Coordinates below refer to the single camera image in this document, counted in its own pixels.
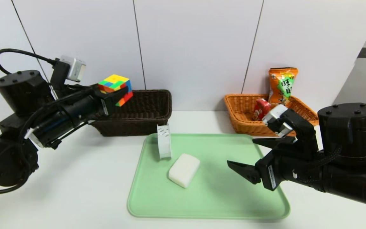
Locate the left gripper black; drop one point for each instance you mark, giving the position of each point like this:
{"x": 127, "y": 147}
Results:
{"x": 106, "y": 104}

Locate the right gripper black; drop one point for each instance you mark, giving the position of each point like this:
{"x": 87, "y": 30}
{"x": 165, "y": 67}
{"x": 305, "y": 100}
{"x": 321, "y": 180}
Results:
{"x": 269, "y": 173}

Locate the multicoloured puzzle cube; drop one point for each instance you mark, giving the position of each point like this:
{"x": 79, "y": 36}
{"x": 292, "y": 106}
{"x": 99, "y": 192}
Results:
{"x": 114, "y": 81}

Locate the small red snack pack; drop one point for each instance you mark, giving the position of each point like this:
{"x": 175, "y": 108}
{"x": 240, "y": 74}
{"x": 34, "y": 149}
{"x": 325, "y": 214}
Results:
{"x": 260, "y": 109}

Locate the white tape roll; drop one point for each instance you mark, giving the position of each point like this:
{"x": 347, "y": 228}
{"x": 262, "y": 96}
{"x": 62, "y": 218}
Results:
{"x": 164, "y": 143}

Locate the orange snack bag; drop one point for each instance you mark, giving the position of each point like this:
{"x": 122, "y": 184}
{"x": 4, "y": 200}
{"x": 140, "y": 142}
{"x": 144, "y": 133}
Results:
{"x": 281, "y": 86}

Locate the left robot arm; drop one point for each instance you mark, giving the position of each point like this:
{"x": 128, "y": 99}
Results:
{"x": 24, "y": 92}

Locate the dark brown wicker basket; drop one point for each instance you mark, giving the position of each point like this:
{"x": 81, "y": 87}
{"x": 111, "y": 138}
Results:
{"x": 145, "y": 124}

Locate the orange wicker basket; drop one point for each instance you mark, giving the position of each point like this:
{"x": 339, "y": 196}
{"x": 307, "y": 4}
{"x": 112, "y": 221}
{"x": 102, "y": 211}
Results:
{"x": 240, "y": 114}

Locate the green plastic tray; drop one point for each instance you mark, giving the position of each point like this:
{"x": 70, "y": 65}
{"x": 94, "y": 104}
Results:
{"x": 208, "y": 197}

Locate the white soap bar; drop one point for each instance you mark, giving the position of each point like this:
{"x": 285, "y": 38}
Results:
{"x": 184, "y": 170}

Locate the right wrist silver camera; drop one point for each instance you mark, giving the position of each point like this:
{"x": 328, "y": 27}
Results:
{"x": 276, "y": 114}

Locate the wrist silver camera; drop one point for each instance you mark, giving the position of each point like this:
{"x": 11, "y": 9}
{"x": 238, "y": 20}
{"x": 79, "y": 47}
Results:
{"x": 75, "y": 68}
{"x": 276, "y": 114}

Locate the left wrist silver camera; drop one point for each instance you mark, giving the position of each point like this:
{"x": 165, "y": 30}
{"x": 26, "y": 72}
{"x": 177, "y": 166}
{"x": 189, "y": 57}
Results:
{"x": 75, "y": 68}

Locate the right camera black mount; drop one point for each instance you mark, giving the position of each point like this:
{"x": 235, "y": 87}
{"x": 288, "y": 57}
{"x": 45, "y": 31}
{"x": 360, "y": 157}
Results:
{"x": 303, "y": 130}

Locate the camera black mount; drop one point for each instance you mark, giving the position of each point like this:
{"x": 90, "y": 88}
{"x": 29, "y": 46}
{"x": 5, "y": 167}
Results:
{"x": 59, "y": 74}
{"x": 303, "y": 130}

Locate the left camera black mount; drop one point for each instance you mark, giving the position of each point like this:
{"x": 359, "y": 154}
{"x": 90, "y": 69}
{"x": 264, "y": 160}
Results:
{"x": 59, "y": 74}

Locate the dark wall plate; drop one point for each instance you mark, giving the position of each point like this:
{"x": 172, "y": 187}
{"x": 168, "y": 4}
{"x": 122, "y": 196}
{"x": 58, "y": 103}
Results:
{"x": 364, "y": 52}

